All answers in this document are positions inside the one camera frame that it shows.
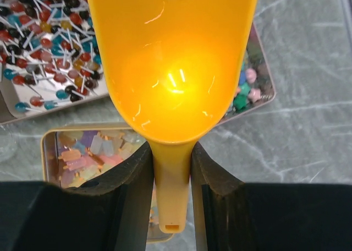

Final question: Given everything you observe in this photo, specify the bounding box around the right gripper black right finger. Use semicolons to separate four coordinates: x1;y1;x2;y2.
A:
191;144;351;250

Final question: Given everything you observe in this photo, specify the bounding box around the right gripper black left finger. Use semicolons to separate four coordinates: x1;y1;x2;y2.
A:
1;144;153;250

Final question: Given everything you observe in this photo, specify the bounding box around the yellow plastic scoop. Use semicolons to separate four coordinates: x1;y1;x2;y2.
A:
88;0;257;233

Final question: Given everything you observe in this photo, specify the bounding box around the yellow tin of popsicle candies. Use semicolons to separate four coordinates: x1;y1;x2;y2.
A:
40;127;174;244

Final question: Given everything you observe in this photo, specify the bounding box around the pink tin of star candies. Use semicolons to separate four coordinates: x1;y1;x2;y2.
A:
218;24;276;125

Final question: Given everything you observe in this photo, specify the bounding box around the gold tin of lollipops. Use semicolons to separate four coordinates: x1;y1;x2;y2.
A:
1;0;108;124

